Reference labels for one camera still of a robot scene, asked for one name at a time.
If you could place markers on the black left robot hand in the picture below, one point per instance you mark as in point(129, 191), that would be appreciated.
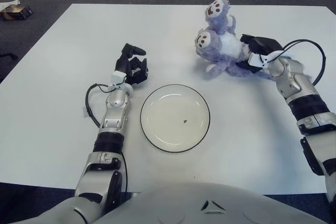
point(125, 68)

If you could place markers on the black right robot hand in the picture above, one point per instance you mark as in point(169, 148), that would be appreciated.
point(262, 44)

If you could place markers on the purple plush bunny doll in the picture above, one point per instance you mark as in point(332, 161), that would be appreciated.
point(225, 48)

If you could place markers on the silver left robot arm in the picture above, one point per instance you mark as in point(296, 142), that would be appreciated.
point(114, 119)

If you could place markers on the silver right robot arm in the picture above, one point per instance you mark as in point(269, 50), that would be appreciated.
point(302, 95)

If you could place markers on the white plate with black rim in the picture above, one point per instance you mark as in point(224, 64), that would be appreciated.
point(173, 119)

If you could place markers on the white left wrist sensor box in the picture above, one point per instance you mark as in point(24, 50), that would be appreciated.
point(117, 77)

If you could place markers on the white wrist sensor box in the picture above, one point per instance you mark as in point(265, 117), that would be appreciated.
point(117, 77)
point(256, 60)

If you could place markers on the white right wrist sensor box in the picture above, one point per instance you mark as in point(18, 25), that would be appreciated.
point(256, 60)

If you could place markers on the small white tape tag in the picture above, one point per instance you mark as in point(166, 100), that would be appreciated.
point(84, 112)

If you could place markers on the black floor object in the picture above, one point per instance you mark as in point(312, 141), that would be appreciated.
point(9, 56)

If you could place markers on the white crumpled paper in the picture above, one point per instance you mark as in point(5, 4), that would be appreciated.
point(5, 5)

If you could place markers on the grey robot torso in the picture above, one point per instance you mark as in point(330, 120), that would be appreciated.
point(183, 203)

